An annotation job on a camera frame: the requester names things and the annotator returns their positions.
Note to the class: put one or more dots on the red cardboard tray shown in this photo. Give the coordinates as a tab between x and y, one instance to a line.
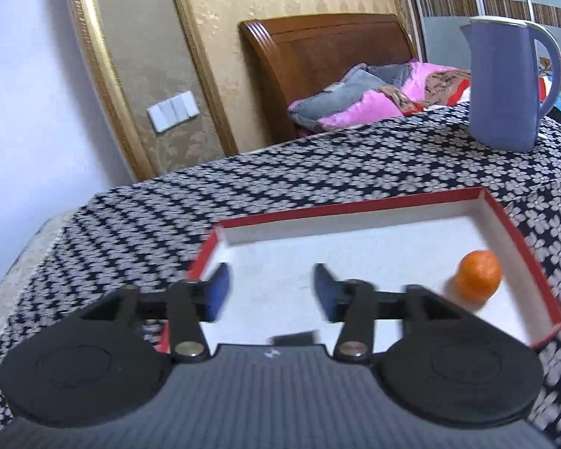
355	252

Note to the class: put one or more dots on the orange mandarin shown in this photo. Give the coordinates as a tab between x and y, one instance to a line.
478	275

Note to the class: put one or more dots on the black white floral tablecloth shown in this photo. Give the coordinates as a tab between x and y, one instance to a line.
285	177

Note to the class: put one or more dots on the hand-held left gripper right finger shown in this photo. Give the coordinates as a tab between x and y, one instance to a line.
324	290

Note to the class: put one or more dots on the purple electric kettle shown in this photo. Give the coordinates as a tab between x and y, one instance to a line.
500	93

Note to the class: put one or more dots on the pink patterned quilt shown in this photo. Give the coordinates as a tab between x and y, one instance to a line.
430	82

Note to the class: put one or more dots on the wooden bed headboard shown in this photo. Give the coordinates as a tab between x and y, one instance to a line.
318	56

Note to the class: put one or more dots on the grey and pink pillow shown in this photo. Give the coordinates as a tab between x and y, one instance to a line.
341	105

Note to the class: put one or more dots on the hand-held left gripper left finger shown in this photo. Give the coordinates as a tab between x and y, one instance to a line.
218	292

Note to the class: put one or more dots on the white wall light switch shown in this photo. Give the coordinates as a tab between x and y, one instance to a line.
173	111

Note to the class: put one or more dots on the wide gold wall moulding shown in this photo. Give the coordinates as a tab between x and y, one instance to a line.
100	70

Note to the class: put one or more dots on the narrow gold wall moulding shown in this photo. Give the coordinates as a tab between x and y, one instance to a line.
201	65

